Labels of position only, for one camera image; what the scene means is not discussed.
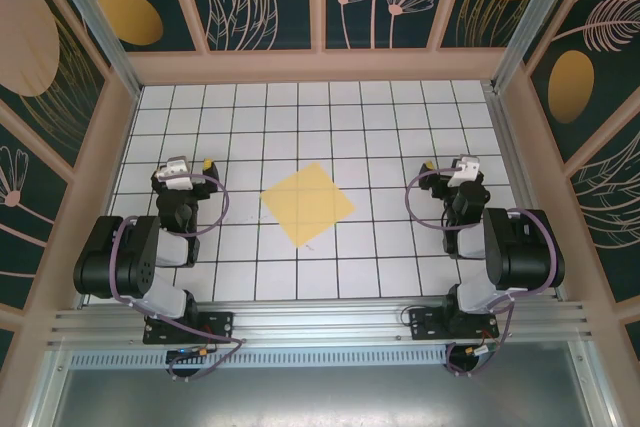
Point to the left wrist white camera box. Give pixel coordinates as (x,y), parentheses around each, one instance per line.
(172,174)

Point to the long aluminium mounting rail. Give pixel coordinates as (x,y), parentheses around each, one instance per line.
(320,319)

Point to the grey metal sheet shelf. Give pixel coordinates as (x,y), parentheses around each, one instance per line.
(320,397)

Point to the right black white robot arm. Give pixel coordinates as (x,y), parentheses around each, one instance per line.
(525,247)

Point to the yellow square paper sheet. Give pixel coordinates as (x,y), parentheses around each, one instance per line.
(307,204)

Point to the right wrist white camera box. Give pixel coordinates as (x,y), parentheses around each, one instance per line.
(464,172)

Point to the small black circuit board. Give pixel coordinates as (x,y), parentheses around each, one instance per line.
(186,353)

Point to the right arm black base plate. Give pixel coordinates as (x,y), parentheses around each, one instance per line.
(425,325)

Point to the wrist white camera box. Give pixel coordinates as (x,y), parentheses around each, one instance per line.
(464,172)
(172,174)

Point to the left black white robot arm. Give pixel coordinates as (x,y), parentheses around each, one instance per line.
(125,257)

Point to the aluminium frame post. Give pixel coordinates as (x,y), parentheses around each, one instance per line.
(530,12)
(95,12)

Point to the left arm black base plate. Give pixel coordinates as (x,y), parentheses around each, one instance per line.
(220,323)

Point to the aluminium side rail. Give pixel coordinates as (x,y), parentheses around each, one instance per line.
(515,172)

